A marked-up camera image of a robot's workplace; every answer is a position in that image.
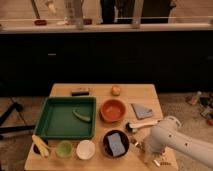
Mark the black chair base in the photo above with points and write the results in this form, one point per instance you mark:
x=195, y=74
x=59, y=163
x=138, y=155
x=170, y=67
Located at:
x=12, y=120

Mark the white small bowl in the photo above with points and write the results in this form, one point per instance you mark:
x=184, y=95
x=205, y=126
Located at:
x=85, y=149

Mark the dark purple eggplant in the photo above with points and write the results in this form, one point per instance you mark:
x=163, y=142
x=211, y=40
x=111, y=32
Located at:
x=35, y=148

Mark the yellow corn cob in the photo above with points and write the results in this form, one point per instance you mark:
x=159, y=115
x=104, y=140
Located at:
x=41, y=145

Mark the red orange bowl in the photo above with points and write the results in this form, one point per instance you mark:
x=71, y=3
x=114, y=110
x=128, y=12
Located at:
x=112, y=110

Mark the green plastic tray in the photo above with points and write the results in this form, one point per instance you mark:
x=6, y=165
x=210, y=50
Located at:
x=57, y=121

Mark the blue sponge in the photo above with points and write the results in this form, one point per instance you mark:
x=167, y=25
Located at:
x=116, y=144

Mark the small orange fruit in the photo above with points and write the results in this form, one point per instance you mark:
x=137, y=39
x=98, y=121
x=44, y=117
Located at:
x=115, y=90

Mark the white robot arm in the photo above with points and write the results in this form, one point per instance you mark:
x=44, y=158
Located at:
x=165, y=134

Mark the dark bowl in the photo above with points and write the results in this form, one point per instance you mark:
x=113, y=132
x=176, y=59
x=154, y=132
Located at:
x=124, y=140

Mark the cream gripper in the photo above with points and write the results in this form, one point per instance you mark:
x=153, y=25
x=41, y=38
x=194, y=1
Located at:
x=149, y=157

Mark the grey blue folded cloth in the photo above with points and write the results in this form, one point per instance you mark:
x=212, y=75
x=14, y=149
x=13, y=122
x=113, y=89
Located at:
x=141, y=112

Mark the green small cup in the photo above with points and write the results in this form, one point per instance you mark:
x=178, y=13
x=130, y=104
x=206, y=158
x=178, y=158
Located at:
x=64, y=149

